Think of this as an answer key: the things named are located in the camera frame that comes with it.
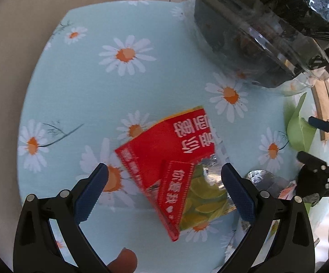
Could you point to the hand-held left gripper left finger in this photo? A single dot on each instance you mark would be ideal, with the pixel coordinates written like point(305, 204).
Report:
point(92, 193)

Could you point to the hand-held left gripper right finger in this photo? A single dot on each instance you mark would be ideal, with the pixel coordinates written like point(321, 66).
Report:
point(237, 193)

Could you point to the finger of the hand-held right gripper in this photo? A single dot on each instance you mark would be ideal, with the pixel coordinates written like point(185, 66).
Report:
point(312, 162)
point(322, 124)

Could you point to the green paper scrap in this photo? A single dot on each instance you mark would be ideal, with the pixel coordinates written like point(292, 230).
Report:
point(296, 128)

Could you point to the red snack packet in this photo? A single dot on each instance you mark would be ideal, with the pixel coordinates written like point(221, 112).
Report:
point(156, 153)

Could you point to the person's left hand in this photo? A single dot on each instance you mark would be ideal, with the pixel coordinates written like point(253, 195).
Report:
point(123, 261)

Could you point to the wooden cutting board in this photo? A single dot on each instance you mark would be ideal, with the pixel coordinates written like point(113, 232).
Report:
point(323, 102)

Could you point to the daisy printed light blue tablecloth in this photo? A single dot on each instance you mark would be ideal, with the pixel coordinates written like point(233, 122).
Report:
point(96, 96)

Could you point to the clear plastic container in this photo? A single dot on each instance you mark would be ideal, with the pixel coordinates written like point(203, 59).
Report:
point(238, 34)

